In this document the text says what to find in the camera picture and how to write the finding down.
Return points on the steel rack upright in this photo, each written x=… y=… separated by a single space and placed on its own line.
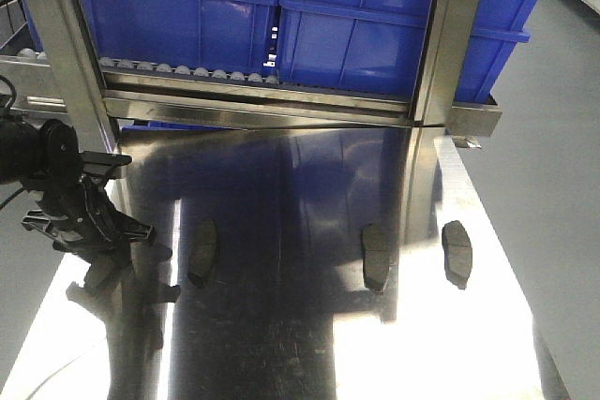
x=449 y=27
x=66 y=40

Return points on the steel roller rack frame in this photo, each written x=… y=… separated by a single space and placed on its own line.
x=143 y=95

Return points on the steel rack upright left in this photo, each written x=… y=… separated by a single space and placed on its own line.
x=66 y=40

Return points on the steel rack upright right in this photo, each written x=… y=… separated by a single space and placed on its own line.
x=449 y=27

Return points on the blue crate with red bags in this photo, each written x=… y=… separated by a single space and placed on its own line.
x=230 y=35

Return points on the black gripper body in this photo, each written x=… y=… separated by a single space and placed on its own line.
x=68 y=186

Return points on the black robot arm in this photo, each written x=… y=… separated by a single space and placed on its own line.
x=17 y=154

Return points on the brake pad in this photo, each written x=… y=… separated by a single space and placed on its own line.
x=203 y=257
x=458 y=254
x=376 y=257

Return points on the large blue crate right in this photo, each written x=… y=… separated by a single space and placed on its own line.
x=375 y=46

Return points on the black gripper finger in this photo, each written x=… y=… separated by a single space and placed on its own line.
x=104 y=269
x=134 y=230

